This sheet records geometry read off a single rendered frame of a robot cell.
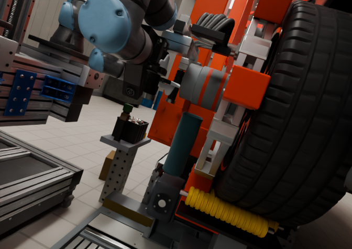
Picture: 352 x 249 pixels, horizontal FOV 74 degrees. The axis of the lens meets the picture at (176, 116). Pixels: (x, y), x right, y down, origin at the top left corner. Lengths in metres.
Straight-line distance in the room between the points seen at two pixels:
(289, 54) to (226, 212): 0.46
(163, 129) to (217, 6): 0.69
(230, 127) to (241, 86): 0.13
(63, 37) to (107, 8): 0.85
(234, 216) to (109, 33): 0.60
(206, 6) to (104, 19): 1.00
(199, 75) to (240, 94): 0.32
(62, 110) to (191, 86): 0.63
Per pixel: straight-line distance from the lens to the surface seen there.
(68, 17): 0.86
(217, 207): 0.75
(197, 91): 0.78
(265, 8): 0.70
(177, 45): 0.68
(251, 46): 0.59
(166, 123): 1.25
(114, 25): 0.37
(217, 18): 0.70
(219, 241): 0.90
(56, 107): 1.19
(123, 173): 1.51
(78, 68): 1.14
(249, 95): 0.48
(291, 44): 0.57
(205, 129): 1.23
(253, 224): 0.77
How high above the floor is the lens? 0.78
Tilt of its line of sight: 5 degrees down
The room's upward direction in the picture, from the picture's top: 20 degrees clockwise
